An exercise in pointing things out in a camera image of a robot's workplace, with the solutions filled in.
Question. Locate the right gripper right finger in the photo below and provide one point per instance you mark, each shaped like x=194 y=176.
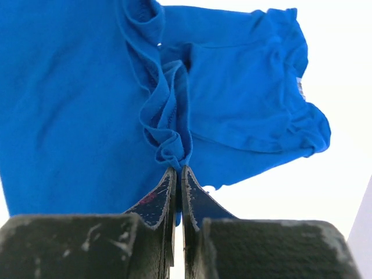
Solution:
x=219 y=245

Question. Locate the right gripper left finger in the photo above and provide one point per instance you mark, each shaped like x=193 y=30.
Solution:
x=138 y=243

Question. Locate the blue t shirt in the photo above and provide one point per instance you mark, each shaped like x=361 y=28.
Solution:
x=99 y=98

